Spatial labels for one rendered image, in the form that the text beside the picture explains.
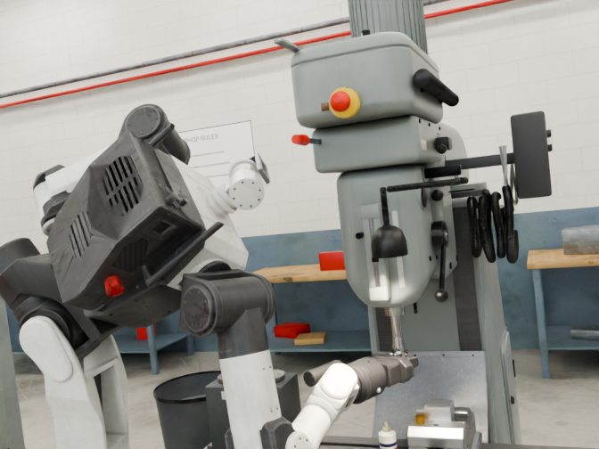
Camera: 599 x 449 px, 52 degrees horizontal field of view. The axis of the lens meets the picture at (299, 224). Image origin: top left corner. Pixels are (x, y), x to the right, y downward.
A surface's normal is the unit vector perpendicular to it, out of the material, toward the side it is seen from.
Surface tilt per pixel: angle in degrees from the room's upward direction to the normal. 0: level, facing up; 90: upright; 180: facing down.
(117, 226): 65
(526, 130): 90
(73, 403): 115
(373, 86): 90
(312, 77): 90
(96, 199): 75
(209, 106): 90
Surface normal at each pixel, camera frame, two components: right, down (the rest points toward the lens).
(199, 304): -0.66, 0.01
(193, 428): -0.04, 0.12
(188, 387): 0.39, -0.06
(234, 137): -0.36, 0.09
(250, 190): 0.13, 0.46
